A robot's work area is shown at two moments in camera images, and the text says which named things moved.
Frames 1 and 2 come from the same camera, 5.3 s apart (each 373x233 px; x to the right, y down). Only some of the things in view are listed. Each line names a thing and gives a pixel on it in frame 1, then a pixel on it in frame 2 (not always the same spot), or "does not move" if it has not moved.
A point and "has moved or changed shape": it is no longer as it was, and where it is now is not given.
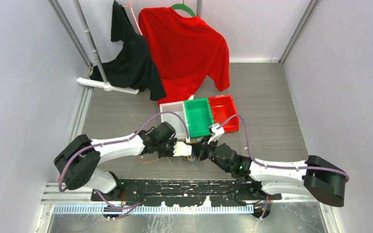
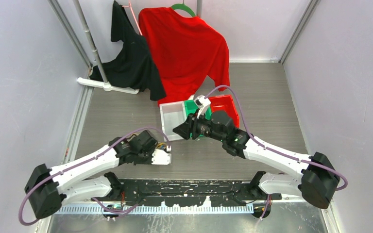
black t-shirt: x=133 y=68 does not move
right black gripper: x=200 y=148 -> x=184 y=129
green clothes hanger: x=183 y=7 does not move
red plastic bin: x=223 y=108 does not move
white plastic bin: x=174 y=120 does not move
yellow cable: x=189 y=158 has moved or changed shape
